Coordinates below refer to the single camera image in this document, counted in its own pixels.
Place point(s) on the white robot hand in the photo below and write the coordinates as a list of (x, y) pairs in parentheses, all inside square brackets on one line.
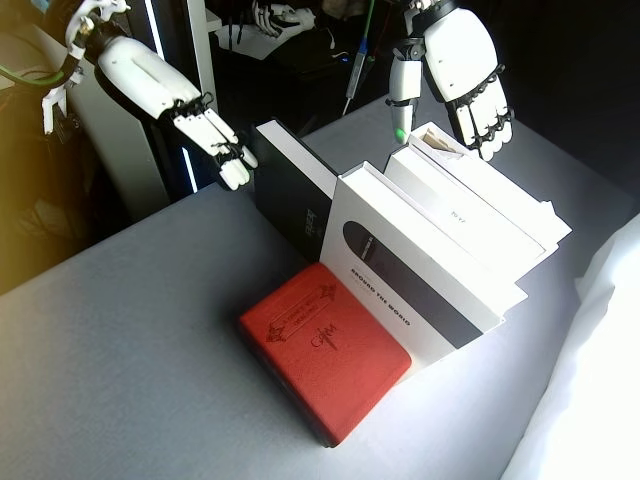
[(145, 75), (462, 50)]

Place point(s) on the black LET IT BE book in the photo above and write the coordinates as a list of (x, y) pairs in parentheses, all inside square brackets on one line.
[(285, 200)]

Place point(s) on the white FASHIONINDIA book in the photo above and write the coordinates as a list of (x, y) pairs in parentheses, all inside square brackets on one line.
[(495, 180)]

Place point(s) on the red embossed book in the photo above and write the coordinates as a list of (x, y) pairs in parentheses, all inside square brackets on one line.
[(320, 350)]

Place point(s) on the white and black column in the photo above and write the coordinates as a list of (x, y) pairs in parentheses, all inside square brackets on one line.
[(115, 160)]

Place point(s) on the white sheet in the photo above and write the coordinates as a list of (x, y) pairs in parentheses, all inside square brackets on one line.
[(245, 37)]

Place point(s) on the spare white robot hand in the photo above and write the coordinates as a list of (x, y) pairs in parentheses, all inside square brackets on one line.
[(280, 15)]

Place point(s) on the black case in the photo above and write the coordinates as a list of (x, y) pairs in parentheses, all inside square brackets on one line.
[(310, 55)]

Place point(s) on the grey table cloth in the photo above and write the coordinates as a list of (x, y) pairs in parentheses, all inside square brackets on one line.
[(125, 350)]

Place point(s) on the white cloth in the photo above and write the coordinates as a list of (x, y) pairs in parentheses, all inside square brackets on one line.
[(590, 350)]

